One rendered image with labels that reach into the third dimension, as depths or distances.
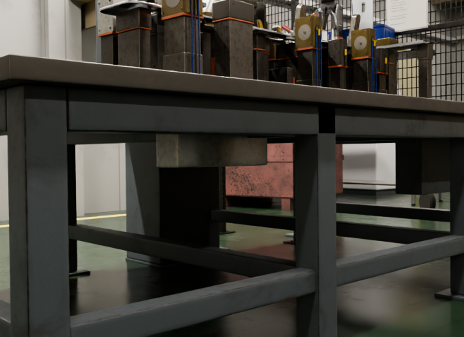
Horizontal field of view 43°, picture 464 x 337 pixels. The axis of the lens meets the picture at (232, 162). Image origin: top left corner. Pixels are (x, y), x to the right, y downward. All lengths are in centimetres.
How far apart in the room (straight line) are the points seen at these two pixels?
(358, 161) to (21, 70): 656
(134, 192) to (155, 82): 184
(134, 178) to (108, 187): 266
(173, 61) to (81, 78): 73
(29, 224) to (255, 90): 57
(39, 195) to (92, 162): 445
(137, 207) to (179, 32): 136
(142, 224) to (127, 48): 121
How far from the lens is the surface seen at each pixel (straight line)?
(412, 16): 317
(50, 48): 524
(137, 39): 187
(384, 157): 735
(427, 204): 517
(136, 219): 295
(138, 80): 112
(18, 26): 532
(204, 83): 121
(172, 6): 179
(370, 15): 296
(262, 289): 142
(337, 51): 244
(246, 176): 559
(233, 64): 191
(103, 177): 557
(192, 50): 174
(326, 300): 160
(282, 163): 536
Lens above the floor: 54
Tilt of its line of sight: 1 degrees down
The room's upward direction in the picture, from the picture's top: 1 degrees counter-clockwise
